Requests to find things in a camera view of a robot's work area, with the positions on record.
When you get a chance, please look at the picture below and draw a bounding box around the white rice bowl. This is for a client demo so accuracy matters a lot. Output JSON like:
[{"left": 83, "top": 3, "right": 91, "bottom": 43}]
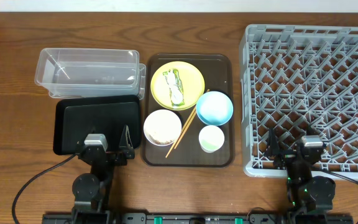
[{"left": 144, "top": 110, "right": 182, "bottom": 146}]

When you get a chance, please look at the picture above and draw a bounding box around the wooden chopstick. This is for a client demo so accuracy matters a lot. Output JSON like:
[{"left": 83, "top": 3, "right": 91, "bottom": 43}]
[
  {"left": 165, "top": 106, "right": 196, "bottom": 158},
  {"left": 173, "top": 107, "right": 196, "bottom": 149}
]

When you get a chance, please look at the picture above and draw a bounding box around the light blue bowl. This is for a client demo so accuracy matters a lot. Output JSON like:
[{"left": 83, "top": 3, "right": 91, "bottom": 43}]
[{"left": 196, "top": 91, "right": 234, "bottom": 126}]

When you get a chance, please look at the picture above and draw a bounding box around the yellow round plate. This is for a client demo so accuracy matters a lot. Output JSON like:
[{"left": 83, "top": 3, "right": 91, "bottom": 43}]
[{"left": 150, "top": 61, "right": 205, "bottom": 111}]

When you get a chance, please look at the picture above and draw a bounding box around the green snack wrapper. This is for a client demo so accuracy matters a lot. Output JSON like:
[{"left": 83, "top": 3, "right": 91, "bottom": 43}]
[{"left": 163, "top": 68, "right": 185, "bottom": 107}]

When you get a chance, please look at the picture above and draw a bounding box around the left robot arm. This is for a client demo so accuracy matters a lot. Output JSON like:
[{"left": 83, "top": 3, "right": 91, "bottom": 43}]
[{"left": 71, "top": 125, "right": 135, "bottom": 223}]

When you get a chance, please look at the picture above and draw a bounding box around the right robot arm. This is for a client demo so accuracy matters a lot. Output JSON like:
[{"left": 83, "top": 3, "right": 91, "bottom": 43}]
[{"left": 264, "top": 129, "right": 336, "bottom": 223}]

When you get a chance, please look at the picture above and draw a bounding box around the black waste tray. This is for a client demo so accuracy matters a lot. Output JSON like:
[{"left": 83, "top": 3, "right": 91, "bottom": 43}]
[{"left": 53, "top": 95, "right": 142, "bottom": 155}]

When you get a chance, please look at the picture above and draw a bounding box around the grey plastic dishwasher rack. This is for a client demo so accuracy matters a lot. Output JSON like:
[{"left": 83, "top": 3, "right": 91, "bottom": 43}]
[{"left": 239, "top": 24, "right": 358, "bottom": 180}]

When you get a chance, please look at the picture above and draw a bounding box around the clear plastic bin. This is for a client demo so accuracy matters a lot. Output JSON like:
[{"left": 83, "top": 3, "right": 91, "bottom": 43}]
[{"left": 34, "top": 48, "right": 147, "bottom": 99}]

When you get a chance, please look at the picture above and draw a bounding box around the dark brown serving tray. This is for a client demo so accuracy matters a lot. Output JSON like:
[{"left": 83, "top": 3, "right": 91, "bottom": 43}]
[{"left": 140, "top": 54, "right": 235, "bottom": 167}]

